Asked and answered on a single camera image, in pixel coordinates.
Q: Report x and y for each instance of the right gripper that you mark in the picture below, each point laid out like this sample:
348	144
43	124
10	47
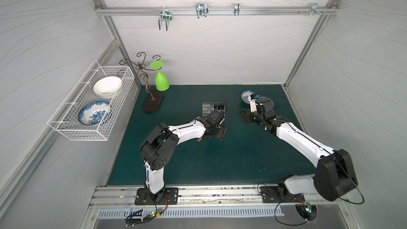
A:
247	116

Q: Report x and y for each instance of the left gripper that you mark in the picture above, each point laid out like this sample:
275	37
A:
221	130

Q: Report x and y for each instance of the clear acrylic lipstick organizer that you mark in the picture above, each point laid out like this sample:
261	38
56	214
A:
209	107

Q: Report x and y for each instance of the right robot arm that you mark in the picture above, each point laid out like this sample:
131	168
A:
335	174

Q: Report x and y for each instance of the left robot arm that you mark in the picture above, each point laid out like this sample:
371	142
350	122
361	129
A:
159	146

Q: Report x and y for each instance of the light blue bowl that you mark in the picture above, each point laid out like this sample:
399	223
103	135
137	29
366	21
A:
267	102

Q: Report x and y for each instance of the small blue patterned bowl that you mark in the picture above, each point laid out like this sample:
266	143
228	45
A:
246	96

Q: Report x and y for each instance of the green plastic goblet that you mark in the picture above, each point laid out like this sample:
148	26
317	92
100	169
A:
161	81

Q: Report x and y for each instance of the dark metal cup stand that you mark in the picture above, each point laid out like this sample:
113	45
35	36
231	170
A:
154	97

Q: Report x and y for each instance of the white vented strip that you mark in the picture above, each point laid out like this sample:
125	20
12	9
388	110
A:
195	212

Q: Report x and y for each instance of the round electronics board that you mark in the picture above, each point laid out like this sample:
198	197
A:
307	211

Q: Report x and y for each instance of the white bowl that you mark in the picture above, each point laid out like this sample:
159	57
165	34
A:
107	87

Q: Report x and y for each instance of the metal hook at right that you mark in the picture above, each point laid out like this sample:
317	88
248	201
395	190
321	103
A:
313	11

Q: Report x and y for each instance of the metal double hook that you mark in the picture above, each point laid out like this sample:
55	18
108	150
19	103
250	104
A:
201	10

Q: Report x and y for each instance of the metal hook with green clip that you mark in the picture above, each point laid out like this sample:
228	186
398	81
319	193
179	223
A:
165	18

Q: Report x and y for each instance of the blue patterned plate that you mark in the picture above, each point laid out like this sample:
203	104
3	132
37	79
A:
93	113

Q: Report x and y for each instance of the aluminium crossbar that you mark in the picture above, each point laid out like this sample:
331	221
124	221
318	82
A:
213	11

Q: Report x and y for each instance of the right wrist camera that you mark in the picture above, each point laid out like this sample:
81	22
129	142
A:
252	100

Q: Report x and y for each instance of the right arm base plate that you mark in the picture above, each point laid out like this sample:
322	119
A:
273	194

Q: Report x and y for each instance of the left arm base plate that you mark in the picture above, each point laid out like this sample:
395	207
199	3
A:
155	196

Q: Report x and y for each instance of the small metal bracket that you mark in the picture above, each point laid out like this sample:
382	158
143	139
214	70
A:
236	9

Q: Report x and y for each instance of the white wire basket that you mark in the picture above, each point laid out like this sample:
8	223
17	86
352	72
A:
65	119

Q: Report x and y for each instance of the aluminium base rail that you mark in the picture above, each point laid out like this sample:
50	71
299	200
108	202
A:
187	196

